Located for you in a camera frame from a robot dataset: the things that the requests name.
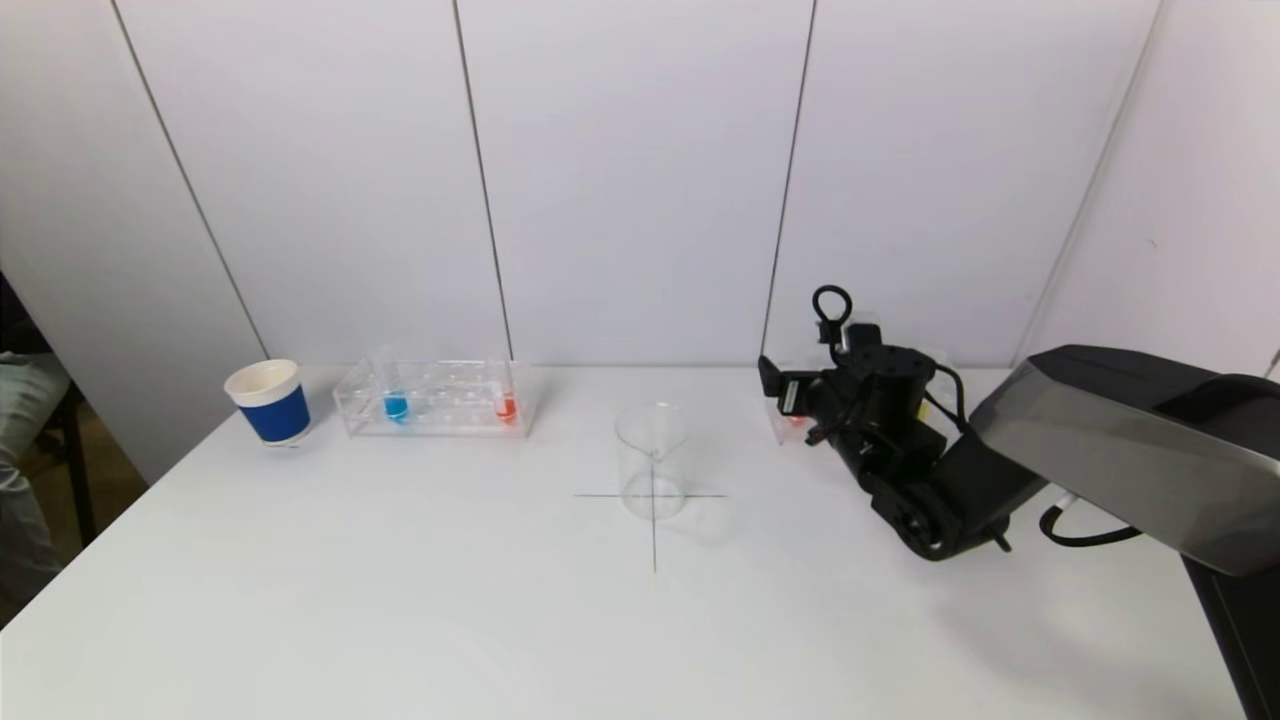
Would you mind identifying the red pigment test tube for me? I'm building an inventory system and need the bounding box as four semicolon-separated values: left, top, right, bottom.
786;350;821;429
492;352;520;425

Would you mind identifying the clear glass beaker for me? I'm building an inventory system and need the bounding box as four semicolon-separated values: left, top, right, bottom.
614;403;691;522

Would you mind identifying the clear acrylic test tube rack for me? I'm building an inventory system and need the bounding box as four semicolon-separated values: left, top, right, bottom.
767;362;976;447
335;360;536;440

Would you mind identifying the blue pigment test tube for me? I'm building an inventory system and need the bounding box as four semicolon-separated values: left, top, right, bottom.
378;348;412;425

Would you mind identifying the blue white paper cup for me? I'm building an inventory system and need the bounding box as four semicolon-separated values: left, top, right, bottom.
224;359;312;448

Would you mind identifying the black camera cable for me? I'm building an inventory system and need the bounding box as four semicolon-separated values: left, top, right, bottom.
812;286;969;431

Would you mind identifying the black arm cable white plug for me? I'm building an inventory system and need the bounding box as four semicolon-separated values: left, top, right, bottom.
1040;493;1143;549

